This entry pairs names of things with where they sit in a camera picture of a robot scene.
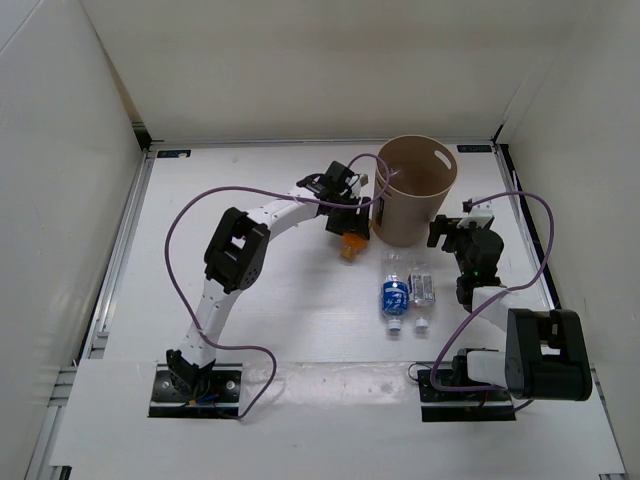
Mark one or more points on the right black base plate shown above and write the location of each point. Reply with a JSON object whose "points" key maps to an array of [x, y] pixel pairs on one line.
{"points": [[454, 407]]}

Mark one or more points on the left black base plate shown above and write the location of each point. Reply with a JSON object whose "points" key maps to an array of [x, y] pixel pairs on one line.
{"points": [[218, 399]]}

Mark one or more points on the brown cylindrical bin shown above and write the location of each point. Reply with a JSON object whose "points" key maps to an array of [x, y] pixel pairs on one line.
{"points": [[401, 218]]}

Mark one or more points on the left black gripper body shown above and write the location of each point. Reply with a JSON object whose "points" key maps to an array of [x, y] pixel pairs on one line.
{"points": [[342, 219]]}

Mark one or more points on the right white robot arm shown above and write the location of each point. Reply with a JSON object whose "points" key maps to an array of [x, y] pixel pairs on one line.
{"points": [[545, 355]]}

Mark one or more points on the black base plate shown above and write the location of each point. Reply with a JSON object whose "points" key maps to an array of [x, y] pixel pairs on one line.
{"points": [[218, 399], [454, 407]]}

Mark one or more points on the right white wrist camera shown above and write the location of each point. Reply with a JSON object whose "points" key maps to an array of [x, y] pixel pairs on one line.
{"points": [[478, 213]]}

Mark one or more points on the blue label plastic bottle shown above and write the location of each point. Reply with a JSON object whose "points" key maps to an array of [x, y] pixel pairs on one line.
{"points": [[394, 293]]}

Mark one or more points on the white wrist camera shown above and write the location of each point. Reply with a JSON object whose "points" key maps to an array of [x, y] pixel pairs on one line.
{"points": [[356, 183], [478, 213]]}

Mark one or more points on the orange plastic bottle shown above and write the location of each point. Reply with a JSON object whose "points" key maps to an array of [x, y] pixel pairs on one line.
{"points": [[352, 245]]}

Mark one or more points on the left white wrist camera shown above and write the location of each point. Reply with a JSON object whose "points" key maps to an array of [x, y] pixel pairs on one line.
{"points": [[356, 183]]}

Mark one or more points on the small clear labelled bottle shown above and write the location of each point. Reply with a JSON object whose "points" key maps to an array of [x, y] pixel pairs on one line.
{"points": [[422, 296]]}

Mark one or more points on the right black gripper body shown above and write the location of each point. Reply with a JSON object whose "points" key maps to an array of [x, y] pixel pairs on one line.
{"points": [[462, 241]]}

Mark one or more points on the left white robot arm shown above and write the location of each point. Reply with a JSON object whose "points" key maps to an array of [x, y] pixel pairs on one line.
{"points": [[235, 256]]}

